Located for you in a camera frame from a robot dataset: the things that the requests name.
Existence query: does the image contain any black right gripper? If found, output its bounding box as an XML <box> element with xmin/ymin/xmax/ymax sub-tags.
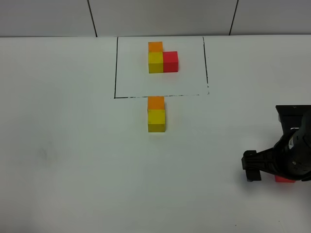
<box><xmin>242</xmin><ymin>131</ymin><xmax>311</xmax><ymax>182</ymax></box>

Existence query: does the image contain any template red cube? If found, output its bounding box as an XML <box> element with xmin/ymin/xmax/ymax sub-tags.
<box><xmin>163</xmin><ymin>51</ymin><xmax>179</xmax><ymax>73</ymax></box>

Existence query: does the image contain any template yellow cube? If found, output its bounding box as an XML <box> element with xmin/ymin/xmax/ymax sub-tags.
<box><xmin>148</xmin><ymin>52</ymin><xmax>163</xmax><ymax>73</ymax></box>

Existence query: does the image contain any template orange cube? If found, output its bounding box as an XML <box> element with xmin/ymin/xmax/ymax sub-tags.
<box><xmin>148</xmin><ymin>41</ymin><xmax>163</xmax><ymax>52</ymax></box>

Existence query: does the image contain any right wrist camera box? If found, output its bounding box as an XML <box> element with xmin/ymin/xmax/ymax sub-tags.
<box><xmin>276</xmin><ymin>105</ymin><xmax>311</xmax><ymax>134</ymax></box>

